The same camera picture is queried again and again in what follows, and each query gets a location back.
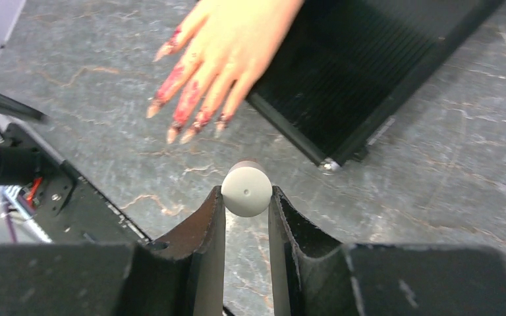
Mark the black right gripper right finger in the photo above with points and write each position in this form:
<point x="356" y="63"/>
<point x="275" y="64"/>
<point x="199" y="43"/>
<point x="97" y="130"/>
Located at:
<point x="309" y="272"/>

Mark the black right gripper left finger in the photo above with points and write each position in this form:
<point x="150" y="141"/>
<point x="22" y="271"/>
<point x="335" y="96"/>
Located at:
<point x="193" y="260"/>

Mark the white cap nail polish bottle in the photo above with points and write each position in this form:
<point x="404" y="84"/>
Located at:
<point x="246" y="189"/>

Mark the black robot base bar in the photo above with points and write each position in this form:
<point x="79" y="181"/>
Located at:
<point x="65" y="207"/>

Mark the fake hand with painted nails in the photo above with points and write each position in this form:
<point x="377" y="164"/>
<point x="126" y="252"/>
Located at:
<point x="228" y="46"/>

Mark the black ribbed block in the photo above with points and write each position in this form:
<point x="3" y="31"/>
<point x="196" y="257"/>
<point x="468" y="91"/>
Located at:
<point x="345" y="67"/>

